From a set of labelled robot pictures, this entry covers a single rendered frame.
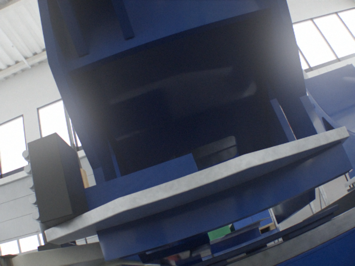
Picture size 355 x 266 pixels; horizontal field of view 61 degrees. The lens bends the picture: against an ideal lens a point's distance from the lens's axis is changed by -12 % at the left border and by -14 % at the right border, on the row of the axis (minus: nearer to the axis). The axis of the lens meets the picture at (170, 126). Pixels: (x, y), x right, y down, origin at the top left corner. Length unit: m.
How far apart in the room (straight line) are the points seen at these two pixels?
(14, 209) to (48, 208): 9.36
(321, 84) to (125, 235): 3.21
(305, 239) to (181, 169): 0.51
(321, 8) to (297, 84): 11.25
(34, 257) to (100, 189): 0.30
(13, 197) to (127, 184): 9.47
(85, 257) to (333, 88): 3.29
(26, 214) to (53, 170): 9.09
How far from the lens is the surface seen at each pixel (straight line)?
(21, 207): 10.12
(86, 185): 2.24
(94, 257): 1.04
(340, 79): 3.96
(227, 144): 1.86
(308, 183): 0.96
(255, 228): 2.99
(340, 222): 1.22
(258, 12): 1.04
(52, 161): 0.93
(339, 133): 1.01
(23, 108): 11.15
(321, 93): 3.75
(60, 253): 1.03
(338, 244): 1.16
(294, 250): 1.16
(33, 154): 0.97
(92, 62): 0.97
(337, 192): 9.14
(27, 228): 9.93
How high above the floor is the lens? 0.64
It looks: 25 degrees up
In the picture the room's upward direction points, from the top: 20 degrees counter-clockwise
